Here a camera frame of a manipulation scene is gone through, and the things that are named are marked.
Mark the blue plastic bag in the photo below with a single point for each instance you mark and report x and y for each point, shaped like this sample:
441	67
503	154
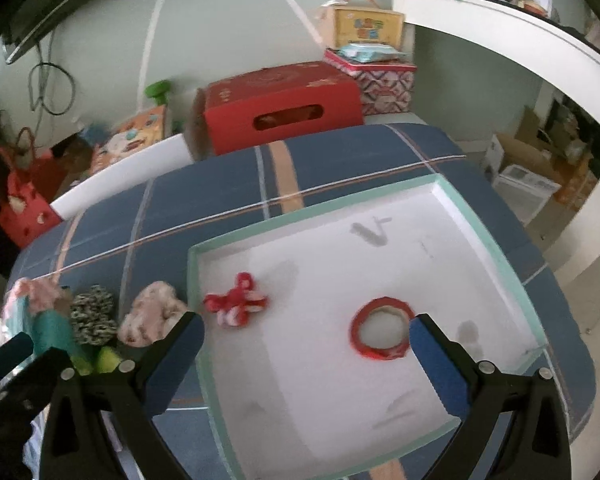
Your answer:
92	135

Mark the brown cardboard box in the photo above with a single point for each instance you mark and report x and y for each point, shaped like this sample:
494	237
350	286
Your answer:
520	147

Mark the blue plaid blanket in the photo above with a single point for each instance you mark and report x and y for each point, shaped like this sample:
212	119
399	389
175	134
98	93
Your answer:
205	210

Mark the colourful toy box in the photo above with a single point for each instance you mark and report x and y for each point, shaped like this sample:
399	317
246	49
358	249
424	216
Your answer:
135	135

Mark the red felt bag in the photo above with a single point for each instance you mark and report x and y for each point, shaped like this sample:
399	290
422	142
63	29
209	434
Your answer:
20	205

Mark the white box with mint rim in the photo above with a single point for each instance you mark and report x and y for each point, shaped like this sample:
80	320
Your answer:
330	360

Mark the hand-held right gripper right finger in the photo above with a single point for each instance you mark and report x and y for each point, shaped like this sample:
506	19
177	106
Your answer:
437	365

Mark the leopard print scrunchie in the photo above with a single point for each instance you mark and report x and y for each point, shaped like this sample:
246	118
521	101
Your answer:
92	315

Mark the green tissue pack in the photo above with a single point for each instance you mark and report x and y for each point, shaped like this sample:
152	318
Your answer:
107	360

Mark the green dumbbell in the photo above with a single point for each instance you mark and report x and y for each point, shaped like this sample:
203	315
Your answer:
157	91

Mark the white storage bin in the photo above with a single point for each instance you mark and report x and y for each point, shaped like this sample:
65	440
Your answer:
130	170

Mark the patterned tin box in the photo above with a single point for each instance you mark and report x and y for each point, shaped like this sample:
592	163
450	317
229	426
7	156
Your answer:
385	90

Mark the red tape roll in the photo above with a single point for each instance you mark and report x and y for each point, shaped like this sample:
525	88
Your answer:
360	345

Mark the teal cloth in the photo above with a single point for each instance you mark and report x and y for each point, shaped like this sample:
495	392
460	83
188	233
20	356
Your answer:
52	332

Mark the pink floral scrunchie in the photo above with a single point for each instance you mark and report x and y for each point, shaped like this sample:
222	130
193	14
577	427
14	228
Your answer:
150	310

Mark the white desk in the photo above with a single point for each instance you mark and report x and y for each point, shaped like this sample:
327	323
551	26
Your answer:
505	17

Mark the white appliance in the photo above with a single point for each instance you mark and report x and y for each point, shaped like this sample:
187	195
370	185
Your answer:
525	190

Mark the pink striped cloth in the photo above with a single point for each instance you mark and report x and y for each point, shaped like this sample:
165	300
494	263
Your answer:
35	292

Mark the light blue wipes pack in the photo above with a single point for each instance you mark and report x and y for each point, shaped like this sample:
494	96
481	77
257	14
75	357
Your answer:
370	52

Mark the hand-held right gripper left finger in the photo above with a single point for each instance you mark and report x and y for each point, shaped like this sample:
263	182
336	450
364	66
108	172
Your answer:
175	360

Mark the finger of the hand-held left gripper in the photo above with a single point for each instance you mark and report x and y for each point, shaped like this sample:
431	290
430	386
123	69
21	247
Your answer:
10	352
35	372

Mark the red cardboard box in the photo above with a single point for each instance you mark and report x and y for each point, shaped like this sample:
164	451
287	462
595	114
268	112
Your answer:
280	95

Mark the black wall television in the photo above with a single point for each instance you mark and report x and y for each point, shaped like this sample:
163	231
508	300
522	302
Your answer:
55	5

